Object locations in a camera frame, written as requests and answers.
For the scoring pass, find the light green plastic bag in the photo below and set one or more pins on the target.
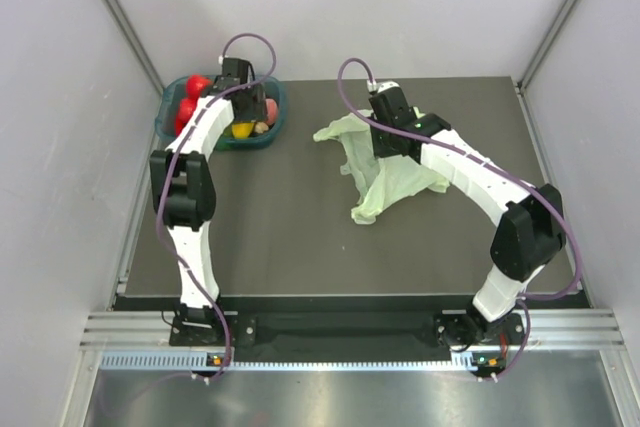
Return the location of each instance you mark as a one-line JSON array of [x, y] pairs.
[[380, 182]]

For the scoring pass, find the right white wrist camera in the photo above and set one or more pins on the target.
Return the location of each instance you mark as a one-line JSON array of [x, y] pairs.
[[375, 87]]

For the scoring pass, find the teal plastic basket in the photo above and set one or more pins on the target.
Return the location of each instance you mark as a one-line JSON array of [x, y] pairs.
[[176, 91]]

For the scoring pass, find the grey slotted cable duct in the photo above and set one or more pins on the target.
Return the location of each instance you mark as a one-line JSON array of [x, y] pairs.
[[209, 362]]

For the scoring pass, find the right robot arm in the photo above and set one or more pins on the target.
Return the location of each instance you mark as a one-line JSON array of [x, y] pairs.
[[528, 234]]

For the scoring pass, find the upper red fake apple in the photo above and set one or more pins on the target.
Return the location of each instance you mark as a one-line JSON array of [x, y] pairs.
[[195, 84]]

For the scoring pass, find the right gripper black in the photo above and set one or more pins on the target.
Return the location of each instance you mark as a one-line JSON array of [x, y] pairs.
[[380, 150]]

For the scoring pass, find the yellow fake mango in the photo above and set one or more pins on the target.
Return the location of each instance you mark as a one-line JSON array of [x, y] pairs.
[[243, 130]]

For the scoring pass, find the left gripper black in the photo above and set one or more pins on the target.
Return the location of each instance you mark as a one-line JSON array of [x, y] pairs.
[[255, 110]]

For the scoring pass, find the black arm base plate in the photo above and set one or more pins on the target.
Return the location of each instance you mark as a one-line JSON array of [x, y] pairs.
[[294, 331]]

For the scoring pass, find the pink fake peach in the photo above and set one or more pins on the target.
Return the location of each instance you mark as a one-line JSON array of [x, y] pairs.
[[272, 111]]

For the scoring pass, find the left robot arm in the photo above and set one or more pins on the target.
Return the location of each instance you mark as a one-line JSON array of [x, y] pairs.
[[184, 196]]

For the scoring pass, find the beige fake mushroom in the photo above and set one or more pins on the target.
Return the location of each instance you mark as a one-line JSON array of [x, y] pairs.
[[261, 128]]

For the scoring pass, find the aluminium frame rail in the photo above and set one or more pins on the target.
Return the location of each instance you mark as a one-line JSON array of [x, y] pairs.
[[124, 330]]

